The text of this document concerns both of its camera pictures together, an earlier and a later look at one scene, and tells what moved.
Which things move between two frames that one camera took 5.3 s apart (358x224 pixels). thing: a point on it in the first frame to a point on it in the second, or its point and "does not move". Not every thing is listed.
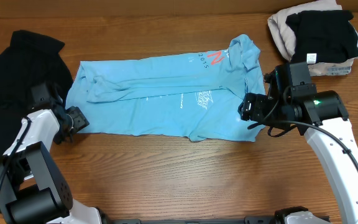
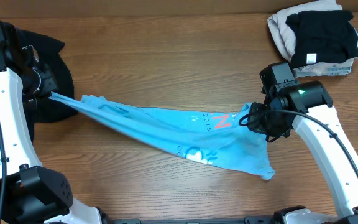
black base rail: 250,219 does not move
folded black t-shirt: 323,37 does not move
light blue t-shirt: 195,94 to 218,137
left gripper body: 76,120 to 48,82
